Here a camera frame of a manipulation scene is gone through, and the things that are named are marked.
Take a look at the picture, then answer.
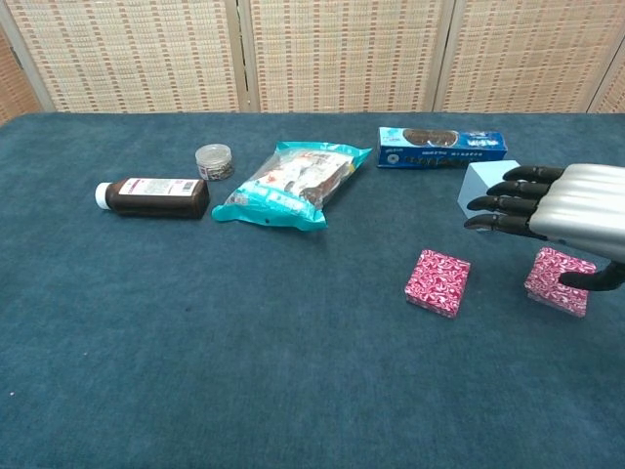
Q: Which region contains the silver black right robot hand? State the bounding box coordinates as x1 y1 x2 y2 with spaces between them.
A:
463 163 625 292

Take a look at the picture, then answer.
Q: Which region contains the pink patterned napkin pack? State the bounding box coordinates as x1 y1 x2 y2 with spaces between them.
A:
523 246 598 320

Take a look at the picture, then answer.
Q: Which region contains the light blue foam cube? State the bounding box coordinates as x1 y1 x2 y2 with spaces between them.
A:
456 159 520 235

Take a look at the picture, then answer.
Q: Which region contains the woven bamboo screen panel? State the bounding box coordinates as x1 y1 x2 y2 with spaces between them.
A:
237 0 458 114
0 26 44 126
433 0 625 114
587 51 625 115
0 0 251 114

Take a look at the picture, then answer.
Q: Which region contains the blue cookie box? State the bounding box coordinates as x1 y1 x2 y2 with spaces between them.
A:
376 126 509 171

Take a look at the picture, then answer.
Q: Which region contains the teal snack bag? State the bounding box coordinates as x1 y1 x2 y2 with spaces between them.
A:
210 141 373 233

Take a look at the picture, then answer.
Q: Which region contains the teal tablecloth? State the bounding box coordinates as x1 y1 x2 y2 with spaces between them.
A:
0 111 625 469

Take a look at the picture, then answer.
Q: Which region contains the small clear plastic jar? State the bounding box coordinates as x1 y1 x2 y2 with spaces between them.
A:
194 143 236 183

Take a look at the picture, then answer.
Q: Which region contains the brown bottle with white cap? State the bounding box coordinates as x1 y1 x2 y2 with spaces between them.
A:
94 177 211 220

